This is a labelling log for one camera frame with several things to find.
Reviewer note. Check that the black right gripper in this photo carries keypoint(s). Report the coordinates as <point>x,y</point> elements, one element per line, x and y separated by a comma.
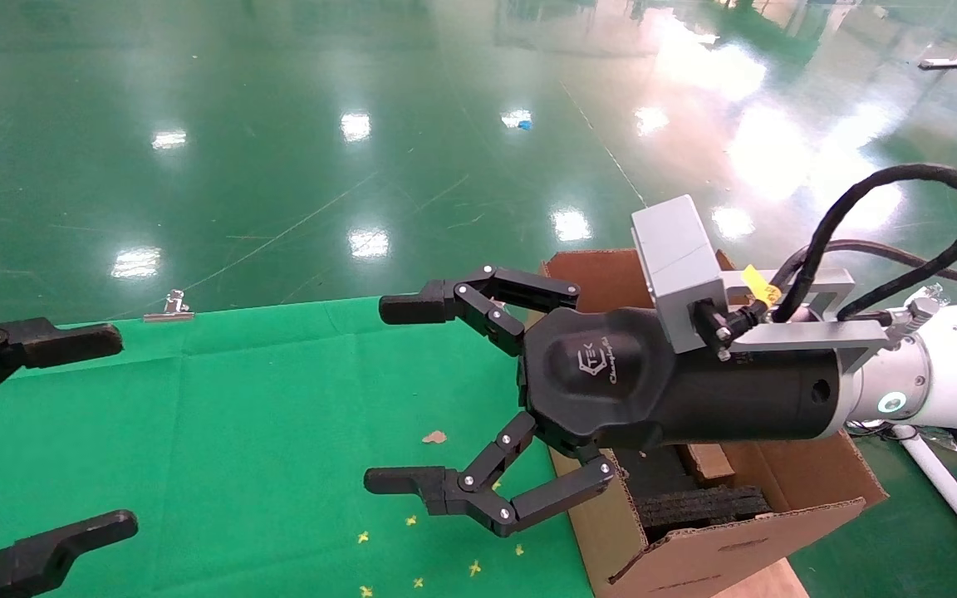
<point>611,382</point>

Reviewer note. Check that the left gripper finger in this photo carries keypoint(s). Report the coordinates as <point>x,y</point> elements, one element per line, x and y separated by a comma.
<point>55,552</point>
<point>71,343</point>

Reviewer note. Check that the small taped cardboard box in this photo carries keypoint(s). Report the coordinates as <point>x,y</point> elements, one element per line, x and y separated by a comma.
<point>707,463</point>

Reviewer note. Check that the small cardboard scrap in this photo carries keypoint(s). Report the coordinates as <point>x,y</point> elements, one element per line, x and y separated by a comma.
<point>434,436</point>

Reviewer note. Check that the large open cardboard carton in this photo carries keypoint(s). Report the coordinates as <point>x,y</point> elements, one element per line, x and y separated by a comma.
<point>736,556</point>

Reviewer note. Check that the silver binder clip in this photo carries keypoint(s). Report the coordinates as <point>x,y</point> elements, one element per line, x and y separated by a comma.
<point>169,306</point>

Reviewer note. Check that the green table cloth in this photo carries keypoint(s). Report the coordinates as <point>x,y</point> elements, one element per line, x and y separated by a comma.
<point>279,415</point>

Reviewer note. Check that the black foam block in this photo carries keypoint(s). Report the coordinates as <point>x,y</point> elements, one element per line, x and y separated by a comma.
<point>694,508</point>

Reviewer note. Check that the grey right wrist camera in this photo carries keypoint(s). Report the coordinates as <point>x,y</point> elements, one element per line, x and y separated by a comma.
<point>678,266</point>

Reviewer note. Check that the white table leg frame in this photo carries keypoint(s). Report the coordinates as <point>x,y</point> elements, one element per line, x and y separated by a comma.
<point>944,490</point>

